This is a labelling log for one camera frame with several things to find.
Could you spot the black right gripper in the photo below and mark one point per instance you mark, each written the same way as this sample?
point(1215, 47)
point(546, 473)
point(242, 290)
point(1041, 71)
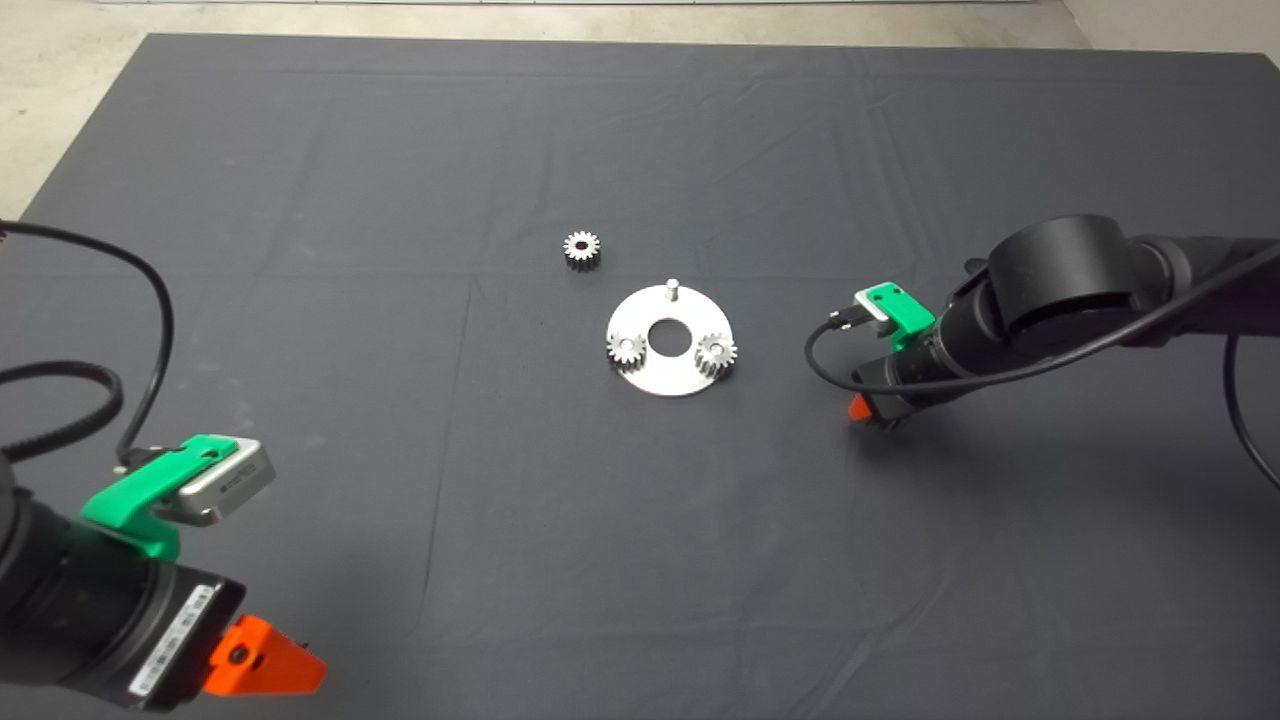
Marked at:
point(895, 395)

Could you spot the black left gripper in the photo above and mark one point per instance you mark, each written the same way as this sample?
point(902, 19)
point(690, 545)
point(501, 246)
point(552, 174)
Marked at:
point(162, 640)

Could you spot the small steel gear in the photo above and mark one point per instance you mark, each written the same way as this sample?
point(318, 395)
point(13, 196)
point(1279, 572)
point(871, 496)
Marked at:
point(716, 354)
point(582, 249)
point(626, 350)

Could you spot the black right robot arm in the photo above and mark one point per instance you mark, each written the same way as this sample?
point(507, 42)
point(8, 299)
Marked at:
point(1060, 270)

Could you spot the round metal plate with pins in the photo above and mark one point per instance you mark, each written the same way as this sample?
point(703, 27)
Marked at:
point(672, 380)

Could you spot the dark grey table cloth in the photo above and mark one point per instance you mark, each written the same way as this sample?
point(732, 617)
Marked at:
point(400, 200)

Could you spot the silver right camera box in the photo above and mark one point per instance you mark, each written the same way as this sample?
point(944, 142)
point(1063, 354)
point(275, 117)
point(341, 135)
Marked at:
point(872, 308)

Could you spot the silver camera box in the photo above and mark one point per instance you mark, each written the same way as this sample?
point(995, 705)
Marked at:
point(232, 482)
point(872, 308)

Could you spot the green right camera mount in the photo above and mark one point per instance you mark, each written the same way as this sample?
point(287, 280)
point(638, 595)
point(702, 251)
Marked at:
point(905, 312)

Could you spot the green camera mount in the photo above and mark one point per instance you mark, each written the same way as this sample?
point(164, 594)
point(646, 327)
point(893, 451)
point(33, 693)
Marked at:
point(905, 312)
point(127, 495)

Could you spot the silver left camera box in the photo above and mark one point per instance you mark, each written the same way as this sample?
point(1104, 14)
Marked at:
point(232, 482)

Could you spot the green left camera mount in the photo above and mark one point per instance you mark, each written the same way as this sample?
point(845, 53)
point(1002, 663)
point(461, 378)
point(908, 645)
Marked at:
point(127, 495)

